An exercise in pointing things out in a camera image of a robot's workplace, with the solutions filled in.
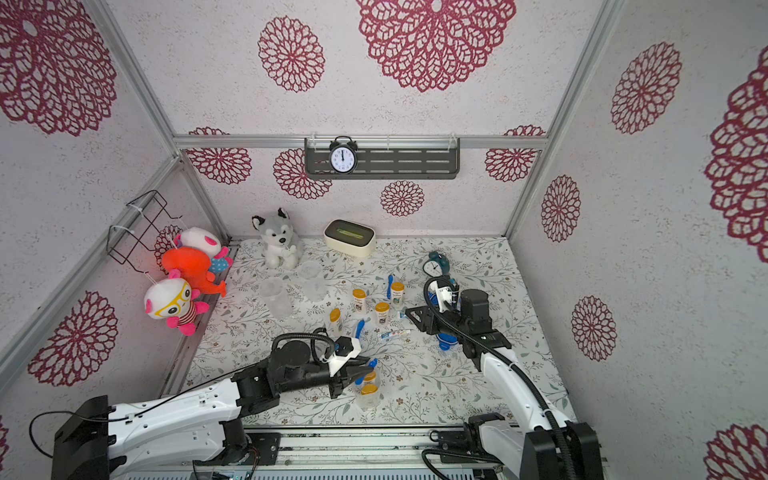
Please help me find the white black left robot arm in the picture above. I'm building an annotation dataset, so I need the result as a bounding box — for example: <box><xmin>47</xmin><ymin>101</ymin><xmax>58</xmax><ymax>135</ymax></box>
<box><xmin>51</xmin><ymin>333</ymin><xmax>373</xmax><ymax>479</ymax></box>

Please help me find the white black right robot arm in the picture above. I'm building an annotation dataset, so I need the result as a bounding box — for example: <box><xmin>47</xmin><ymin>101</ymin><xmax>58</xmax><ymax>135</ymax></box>
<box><xmin>406</xmin><ymin>281</ymin><xmax>605</xmax><ymax>479</ymax></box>

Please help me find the green teal alarm clock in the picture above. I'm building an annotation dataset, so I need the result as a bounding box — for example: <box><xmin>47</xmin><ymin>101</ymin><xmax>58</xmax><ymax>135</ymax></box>
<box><xmin>422</xmin><ymin>251</ymin><xmax>450</xmax><ymax>278</ymax></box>

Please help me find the clear plastic cup left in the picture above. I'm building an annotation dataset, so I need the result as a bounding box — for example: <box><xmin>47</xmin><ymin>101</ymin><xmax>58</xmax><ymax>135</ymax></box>
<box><xmin>259</xmin><ymin>277</ymin><xmax>293</xmax><ymax>319</ymax></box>

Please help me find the clear plastic cup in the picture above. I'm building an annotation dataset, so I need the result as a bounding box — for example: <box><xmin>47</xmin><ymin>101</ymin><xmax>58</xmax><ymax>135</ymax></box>
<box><xmin>259</xmin><ymin>277</ymin><xmax>293</xmax><ymax>319</ymax></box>
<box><xmin>296</xmin><ymin>261</ymin><xmax>327</xmax><ymax>301</ymax></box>

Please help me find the clear plastic cup right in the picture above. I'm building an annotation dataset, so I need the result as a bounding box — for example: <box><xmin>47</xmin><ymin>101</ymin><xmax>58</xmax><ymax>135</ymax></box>
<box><xmin>296</xmin><ymin>261</ymin><xmax>327</xmax><ymax>301</ymax></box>

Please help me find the cream tissue box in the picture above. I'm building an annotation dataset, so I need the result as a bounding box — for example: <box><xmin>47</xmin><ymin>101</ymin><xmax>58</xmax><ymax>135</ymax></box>
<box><xmin>323</xmin><ymin>219</ymin><xmax>376</xmax><ymax>258</ymax></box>

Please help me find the grey husky plush toy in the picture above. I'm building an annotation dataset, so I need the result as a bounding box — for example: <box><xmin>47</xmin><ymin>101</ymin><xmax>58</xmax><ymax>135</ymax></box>
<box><xmin>251</xmin><ymin>208</ymin><xmax>302</xmax><ymax>269</ymax></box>

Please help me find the white pink plush upper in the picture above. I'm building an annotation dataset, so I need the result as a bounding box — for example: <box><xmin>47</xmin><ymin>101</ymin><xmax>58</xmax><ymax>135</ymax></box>
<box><xmin>173</xmin><ymin>227</ymin><xmax>229</xmax><ymax>259</ymax></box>

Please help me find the white plush with glasses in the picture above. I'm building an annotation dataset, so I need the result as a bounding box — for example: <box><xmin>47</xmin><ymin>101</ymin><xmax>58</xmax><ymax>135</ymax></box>
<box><xmin>143</xmin><ymin>269</ymin><xmax>210</xmax><ymax>336</ymax></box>

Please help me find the orange red plush toy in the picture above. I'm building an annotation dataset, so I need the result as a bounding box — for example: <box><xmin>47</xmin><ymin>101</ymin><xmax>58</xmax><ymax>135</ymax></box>
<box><xmin>161</xmin><ymin>247</ymin><xmax>227</xmax><ymax>297</ymax></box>

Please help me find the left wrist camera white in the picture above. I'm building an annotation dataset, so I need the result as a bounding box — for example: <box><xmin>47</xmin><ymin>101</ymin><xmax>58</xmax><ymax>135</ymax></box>
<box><xmin>327</xmin><ymin>336</ymin><xmax>362</xmax><ymax>377</ymax></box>

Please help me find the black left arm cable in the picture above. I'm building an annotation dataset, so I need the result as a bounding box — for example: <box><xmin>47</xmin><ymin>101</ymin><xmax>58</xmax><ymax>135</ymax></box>
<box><xmin>28</xmin><ymin>331</ymin><xmax>337</xmax><ymax>460</ymax></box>

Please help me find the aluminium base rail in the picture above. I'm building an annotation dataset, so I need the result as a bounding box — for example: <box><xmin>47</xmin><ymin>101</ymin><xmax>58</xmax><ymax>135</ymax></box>
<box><xmin>179</xmin><ymin>425</ymin><xmax>499</xmax><ymax>478</ymax></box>

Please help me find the black corrugated right cable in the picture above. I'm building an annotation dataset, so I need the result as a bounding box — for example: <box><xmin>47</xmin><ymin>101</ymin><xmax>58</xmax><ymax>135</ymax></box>
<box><xmin>422</xmin><ymin>275</ymin><xmax>577</xmax><ymax>480</ymax></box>

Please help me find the grey metal wall shelf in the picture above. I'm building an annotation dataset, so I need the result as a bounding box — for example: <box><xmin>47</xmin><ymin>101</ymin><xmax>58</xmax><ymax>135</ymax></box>
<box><xmin>304</xmin><ymin>138</ymin><xmax>461</xmax><ymax>180</ymax></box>

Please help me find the black wall alarm clock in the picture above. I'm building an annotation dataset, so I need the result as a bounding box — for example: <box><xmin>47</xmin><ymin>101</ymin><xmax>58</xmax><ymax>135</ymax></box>
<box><xmin>329</xmin><ymin>135</ymin><xmax>358</xmax><ymax>174</ymax></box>

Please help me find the black wire wall basket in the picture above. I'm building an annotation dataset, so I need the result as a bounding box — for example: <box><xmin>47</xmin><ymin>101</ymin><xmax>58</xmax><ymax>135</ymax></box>
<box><xmin>104</xmin><ymin>189</ymin><xmax>183</xmax><ymax>274</ymax></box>

